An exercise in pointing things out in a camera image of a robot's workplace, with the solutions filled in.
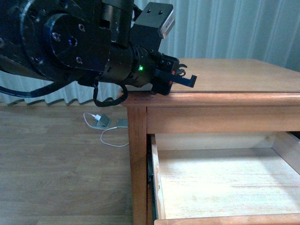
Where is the white charging cable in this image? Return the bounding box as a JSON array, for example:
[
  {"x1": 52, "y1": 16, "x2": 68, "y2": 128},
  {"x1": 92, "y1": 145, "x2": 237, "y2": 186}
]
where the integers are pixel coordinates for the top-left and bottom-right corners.
[{"x1": 83, "y1": 112, "x2": 129, "y2": 148}]

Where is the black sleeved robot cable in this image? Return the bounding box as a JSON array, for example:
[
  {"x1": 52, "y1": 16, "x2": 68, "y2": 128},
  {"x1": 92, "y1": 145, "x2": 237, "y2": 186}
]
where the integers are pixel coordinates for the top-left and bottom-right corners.
[{"x1": 0, "y1": 79, "x2": 129, "y2": 108}]

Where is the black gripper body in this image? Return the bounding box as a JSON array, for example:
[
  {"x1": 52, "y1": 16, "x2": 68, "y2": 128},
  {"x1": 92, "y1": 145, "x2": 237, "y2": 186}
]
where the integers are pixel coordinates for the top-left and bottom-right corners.
[{"x1": 103, "y1": 46, "x2": 185, "y2": 95}]

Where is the white wall plug adapter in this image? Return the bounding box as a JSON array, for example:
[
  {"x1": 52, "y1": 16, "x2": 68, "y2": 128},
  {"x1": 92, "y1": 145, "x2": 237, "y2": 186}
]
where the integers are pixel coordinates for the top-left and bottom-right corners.
[{"x1": 92, "y1": 114, "x2": 101, "y2": 121}]

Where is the wooden drawer cabinet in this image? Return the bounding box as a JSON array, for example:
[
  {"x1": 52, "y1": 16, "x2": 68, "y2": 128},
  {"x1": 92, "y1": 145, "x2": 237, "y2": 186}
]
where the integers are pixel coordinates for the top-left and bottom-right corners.
[{"x1": 125, "y1": 59, "x2": 300, "y2": 225}]

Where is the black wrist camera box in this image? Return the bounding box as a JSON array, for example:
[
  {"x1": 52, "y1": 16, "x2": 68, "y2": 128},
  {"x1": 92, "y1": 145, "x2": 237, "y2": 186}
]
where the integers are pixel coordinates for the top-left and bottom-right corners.
[{"x1": 130, "y1": 2, "x2": 175, "y2": 52}]

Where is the black hooked gripper finger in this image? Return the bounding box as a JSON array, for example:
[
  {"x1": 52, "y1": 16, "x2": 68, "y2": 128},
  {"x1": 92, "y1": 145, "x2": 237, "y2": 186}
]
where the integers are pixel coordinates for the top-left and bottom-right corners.
[{"x1": 155, "y1": 70, "x2": 197, "y2": 88}]

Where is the light grey curtain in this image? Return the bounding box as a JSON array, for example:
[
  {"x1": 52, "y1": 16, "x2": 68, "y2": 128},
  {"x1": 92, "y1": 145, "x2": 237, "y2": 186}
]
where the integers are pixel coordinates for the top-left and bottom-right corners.
[{"x1": 0, "y1": 0, "x2": 300, "y2": 104}]

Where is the wooden drawer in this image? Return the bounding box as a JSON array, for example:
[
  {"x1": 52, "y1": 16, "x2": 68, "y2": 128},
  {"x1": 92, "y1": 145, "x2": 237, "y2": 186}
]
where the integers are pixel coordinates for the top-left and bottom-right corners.
[{"x1": 149, "y1": 132, "x2": 300, "y2": 225}]

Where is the open metal floor socket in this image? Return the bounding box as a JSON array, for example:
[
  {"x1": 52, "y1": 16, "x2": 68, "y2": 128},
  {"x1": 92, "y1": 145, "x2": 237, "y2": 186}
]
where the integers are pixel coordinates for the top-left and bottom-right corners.
[{"x1": 93, "y1": 114, "x2": 112, "y2": 128}]

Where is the closed metal floor socket plate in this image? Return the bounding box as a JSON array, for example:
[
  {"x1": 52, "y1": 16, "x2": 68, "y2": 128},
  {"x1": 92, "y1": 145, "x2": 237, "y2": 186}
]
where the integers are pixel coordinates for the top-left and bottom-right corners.
[{"x1": 116, "y1": 119, "x2": 128, "y2": 128}]

